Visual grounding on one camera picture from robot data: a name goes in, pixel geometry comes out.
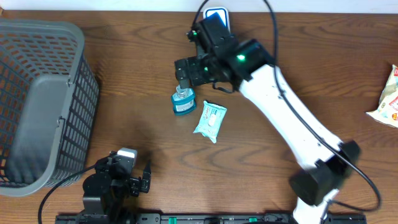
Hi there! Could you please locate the grey plastic basket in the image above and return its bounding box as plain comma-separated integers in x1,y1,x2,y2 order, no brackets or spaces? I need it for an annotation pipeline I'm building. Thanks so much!
1,19,99,197

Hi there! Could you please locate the yellow snack bag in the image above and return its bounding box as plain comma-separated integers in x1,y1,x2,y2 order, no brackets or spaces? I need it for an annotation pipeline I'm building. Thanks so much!
366,65,398,128

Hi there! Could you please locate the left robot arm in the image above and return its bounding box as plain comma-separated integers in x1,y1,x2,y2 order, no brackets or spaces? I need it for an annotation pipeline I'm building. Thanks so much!
76,152,152,224

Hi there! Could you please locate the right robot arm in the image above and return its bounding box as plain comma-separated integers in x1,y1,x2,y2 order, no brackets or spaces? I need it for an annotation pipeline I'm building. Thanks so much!
174,37,361,223

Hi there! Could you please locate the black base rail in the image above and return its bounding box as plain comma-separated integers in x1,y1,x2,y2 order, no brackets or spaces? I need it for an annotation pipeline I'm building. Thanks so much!
55,212,368,224

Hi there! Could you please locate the teal mouthwash bottle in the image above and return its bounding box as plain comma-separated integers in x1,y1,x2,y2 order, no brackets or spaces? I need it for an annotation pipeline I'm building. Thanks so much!
170,85,197,116

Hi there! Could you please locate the white barcode scanner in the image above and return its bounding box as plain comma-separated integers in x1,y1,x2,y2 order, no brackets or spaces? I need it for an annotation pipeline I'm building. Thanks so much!
203,6,231,30

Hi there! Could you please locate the teal wet wipes pack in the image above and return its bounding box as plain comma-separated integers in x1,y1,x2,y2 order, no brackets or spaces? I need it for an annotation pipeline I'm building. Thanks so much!
193,101,227,144

